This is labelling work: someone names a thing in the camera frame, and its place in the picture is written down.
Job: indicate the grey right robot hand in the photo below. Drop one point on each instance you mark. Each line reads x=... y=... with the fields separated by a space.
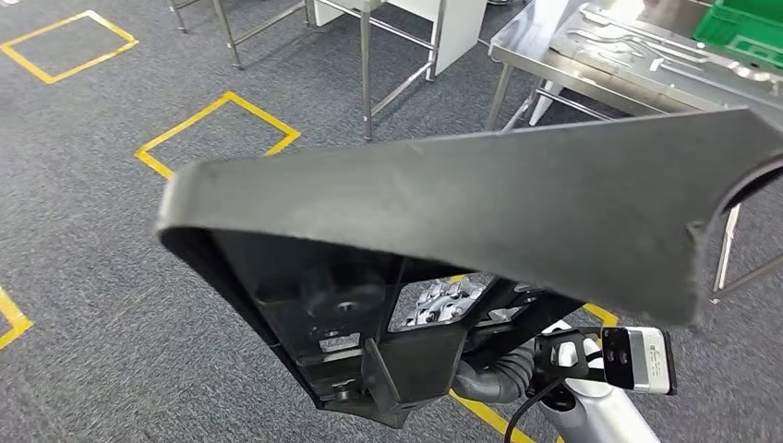
x=443 y=302

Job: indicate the black plastic bracket part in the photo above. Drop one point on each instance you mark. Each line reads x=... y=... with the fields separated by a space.
x=428 y=202

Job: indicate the stainless steel workbench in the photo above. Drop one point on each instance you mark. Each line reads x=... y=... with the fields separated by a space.
x=532 y=55

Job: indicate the yellow floor tape square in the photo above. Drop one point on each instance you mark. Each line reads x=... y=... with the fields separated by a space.
x=489 y=417

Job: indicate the white cabinet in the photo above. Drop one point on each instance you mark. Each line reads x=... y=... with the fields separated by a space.
x=465 y=30

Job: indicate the large stamped metal plate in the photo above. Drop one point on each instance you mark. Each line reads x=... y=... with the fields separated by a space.
x=611 y=37

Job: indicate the green plastic crate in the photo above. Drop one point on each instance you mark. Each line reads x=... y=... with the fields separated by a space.
x=740 y=30

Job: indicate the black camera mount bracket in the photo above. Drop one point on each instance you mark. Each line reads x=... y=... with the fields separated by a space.
x=550 y=351

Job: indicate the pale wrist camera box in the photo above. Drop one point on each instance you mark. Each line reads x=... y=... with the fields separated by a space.
x=648 y=361

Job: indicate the steel frame table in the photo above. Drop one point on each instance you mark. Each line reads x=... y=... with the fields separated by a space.
x=367 y=73

